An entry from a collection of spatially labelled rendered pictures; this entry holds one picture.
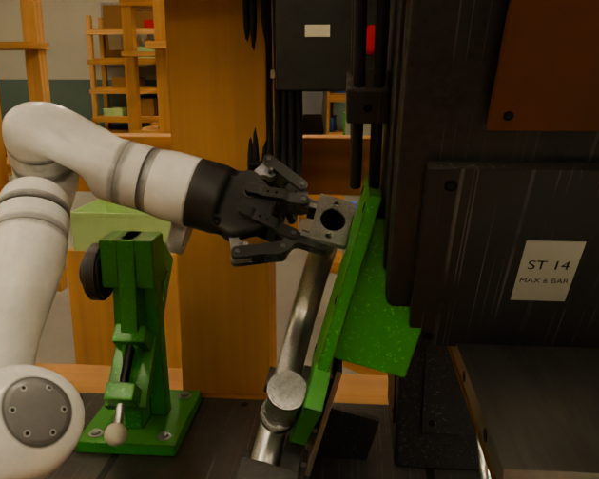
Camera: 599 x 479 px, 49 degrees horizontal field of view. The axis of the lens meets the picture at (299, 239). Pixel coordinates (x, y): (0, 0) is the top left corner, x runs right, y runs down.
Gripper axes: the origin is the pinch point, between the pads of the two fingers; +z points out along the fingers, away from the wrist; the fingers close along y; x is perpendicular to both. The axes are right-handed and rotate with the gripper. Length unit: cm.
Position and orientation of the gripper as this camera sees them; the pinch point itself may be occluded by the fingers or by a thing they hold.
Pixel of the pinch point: (320, 228)
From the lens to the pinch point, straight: 69.8
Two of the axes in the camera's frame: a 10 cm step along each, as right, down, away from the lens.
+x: -1.1, 4.6, 8.8
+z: 9.6, 2.7, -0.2
